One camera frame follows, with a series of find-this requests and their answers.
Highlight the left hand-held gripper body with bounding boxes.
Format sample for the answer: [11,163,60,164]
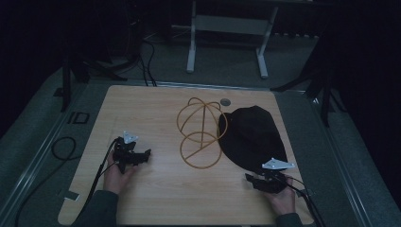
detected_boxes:
[113,131,142,175]

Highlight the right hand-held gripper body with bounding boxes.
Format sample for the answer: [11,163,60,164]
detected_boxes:
[260,157,297,195]

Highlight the black bucket hat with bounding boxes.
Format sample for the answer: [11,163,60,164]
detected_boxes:
[218,105,288,174]

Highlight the tan wire hat stand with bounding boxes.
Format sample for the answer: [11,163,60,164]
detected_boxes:
[176,96,229,170]

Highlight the person's right hand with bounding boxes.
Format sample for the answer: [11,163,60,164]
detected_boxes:
[264,176,298,218]

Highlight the person's left hand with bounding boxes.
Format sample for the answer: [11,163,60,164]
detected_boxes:
[102,153,140,196]

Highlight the white tape strip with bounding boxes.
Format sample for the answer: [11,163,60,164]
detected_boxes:
[63,190,80,201]

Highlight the black tripod stand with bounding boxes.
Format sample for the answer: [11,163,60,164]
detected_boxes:
[270,46,348,129]
[52,53,142,114]

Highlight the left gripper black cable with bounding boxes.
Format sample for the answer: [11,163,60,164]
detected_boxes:
[77,137,121,221]

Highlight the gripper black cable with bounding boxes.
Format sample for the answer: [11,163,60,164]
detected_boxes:
[277,175,327,227]
[77,137,121,221]

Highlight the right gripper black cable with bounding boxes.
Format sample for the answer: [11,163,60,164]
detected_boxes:
[277,175,327,227]

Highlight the black square floor bracket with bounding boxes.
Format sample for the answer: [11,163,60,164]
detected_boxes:
[66,111,91,125]

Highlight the black floor cable loop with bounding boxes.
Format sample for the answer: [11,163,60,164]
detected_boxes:
[13,135,83,227]

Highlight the black floor cables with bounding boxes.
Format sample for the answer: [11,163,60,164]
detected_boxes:
[137,37,159,88]

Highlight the white desk frame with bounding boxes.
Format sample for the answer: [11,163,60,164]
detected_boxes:
[170,0,280,80]

